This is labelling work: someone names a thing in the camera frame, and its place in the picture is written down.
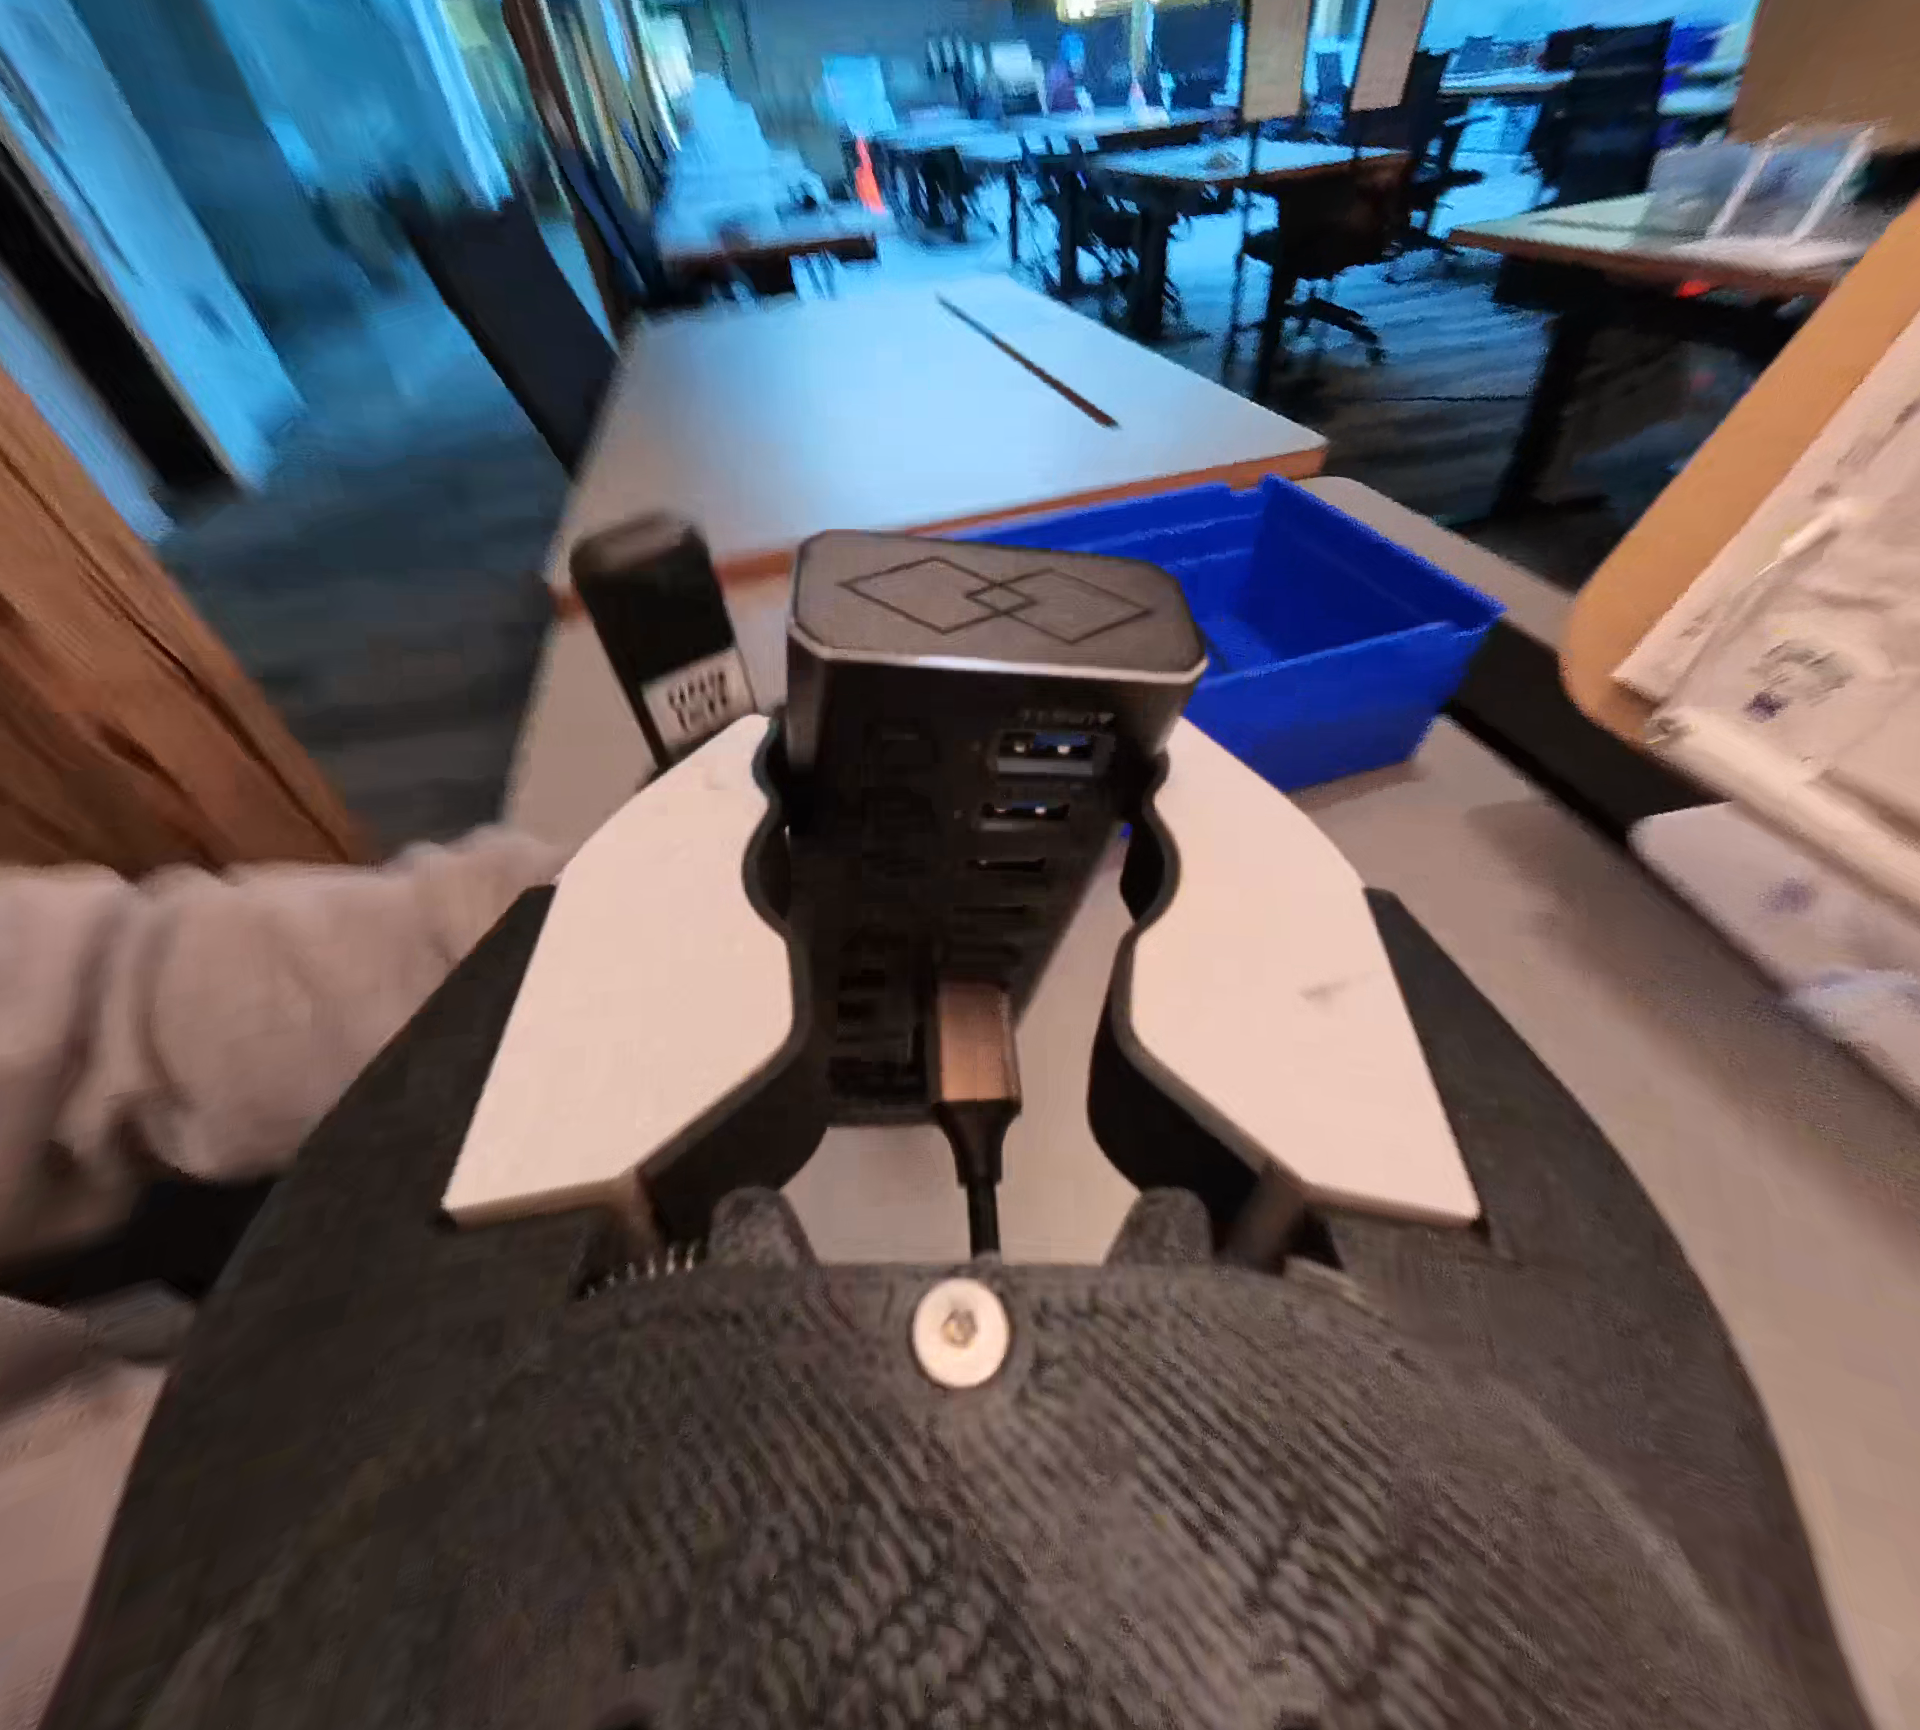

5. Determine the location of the matte black USB hub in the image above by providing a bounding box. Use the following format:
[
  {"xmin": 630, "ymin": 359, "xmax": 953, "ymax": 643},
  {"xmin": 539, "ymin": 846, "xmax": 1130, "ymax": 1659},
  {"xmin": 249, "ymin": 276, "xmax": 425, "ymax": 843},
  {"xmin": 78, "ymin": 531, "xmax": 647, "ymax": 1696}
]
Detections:
[{"xmin": 782, "ymin": 529, "xmax": 1211, "ymax": 1130}]

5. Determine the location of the person's left forearm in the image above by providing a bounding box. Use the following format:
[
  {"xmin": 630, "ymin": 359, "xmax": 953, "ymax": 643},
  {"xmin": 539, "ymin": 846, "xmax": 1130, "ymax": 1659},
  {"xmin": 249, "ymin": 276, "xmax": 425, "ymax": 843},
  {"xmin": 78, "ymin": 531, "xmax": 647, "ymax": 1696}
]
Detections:
[{"xmin": 0, "ymin": 831, "xmax": 577, "ymax": 1257}]

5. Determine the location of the black USB cable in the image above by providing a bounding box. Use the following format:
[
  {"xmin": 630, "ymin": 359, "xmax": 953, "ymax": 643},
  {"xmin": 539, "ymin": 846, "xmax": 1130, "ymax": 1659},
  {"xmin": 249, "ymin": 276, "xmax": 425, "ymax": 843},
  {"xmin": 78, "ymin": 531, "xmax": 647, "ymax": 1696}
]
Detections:
[{"xmin": 928, "ymin": 982, "xmax": 1025, "ymax": 1257}]

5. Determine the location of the wooden beam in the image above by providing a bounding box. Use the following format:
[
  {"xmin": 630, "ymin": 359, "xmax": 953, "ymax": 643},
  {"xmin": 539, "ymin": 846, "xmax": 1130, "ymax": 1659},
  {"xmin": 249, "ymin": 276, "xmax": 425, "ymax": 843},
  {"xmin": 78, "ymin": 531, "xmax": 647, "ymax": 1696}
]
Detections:
[{"xmin": 0, "ymin": 366, "xmax": 367, "ymax": 869}]

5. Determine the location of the background wooden desk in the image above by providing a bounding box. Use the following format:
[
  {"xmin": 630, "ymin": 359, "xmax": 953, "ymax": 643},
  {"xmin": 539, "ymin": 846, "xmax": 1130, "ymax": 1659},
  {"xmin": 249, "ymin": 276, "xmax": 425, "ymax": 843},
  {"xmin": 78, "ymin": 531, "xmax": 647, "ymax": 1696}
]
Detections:
[
  {"xmin": 1049, "ymin": 131, "xmax": 1410, "ymax": 335},
  {"xmin": 1447, "ymin": 186, "xmax": 1893, "ymax": 516}
]

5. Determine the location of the black office chair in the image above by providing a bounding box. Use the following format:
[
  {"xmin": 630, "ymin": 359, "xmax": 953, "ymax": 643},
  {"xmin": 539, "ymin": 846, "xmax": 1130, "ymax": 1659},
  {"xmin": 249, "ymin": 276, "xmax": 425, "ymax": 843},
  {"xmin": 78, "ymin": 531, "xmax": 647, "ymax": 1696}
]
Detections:
[
  {"xmin": 1530, "ymin": 19, "xmax": 1673, "ymax": 209},
  {"xmin": 1237, "ymin": 50, "xmax": 1487, "ymax": 366}
]

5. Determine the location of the wooden desk divider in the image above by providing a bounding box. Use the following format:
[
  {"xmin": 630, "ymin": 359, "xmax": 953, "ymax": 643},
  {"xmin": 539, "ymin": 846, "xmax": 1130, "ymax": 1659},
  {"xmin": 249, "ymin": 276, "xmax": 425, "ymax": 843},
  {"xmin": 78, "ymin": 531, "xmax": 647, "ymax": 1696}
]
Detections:
[
  {"xmin": 1724, "ymin": 0, "xmax": 1920, "ymax": 149},
  {"xmin": 1347, "ymin": 0, "xmax": 1442, "ymax": 115},
  {"xmin": 1237, "ymin": 0, "xmax": 1316, "ymax": 124}
]

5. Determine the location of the wooden document board with papers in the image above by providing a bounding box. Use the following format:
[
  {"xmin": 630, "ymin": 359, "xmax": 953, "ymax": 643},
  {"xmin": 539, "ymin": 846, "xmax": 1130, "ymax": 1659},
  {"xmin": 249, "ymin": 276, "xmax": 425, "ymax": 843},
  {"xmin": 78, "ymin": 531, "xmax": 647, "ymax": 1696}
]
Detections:
[{"xmin": 1558, "ymin": 208, "xmax": 1920, "ymax": 863}]

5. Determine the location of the blue plastic bin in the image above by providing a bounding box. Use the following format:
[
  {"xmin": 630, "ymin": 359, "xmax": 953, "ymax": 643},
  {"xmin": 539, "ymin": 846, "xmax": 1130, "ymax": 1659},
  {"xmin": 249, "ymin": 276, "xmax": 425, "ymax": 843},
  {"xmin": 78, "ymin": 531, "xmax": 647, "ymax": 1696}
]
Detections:
[{"xmin": 958, "ymin": 474, "xmax": 1505, "ymax": 794}]

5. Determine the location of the black chair back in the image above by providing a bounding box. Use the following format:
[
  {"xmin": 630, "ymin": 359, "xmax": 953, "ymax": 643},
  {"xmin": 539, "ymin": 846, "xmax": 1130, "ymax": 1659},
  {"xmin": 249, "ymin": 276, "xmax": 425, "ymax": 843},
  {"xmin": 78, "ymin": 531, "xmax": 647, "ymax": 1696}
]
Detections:
[{"xmin": 392, "ymin": 186, "xmax": 619, "ymax": 471}]

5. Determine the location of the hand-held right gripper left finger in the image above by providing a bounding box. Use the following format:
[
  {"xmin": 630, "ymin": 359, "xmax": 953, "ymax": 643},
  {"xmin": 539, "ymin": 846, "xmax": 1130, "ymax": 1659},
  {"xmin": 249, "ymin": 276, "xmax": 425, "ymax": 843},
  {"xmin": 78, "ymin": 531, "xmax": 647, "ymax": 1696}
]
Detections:
[{"xmin": 439, "ymin": 711, "xmax": 834, "ymax": 1237}]

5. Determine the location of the white table with wooden edge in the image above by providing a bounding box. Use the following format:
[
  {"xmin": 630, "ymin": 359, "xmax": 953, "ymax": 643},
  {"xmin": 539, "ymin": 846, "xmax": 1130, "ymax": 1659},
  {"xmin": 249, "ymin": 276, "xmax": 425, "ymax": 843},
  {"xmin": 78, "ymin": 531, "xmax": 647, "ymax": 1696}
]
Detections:
[{"xmin": 544, "ymin": 272, "xmax": 1331, "ymax": 612}]

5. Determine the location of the grey desk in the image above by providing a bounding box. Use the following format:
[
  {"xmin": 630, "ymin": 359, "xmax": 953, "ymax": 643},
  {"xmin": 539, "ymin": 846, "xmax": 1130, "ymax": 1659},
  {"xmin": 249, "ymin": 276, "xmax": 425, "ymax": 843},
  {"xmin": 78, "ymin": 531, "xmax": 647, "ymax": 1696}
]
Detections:
[{"xmin": 0, "ymin": 476, "xmax": 1920, "ymax": 1730}]

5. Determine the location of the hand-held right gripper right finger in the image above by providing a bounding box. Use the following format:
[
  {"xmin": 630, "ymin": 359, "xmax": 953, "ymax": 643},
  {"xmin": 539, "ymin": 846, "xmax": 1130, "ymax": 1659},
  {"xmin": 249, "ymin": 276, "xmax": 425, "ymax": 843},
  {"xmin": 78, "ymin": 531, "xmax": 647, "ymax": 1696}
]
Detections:
[{"xmin": 1088, "ymin": 716, "xmax": 1487, "ymax": 1237}]

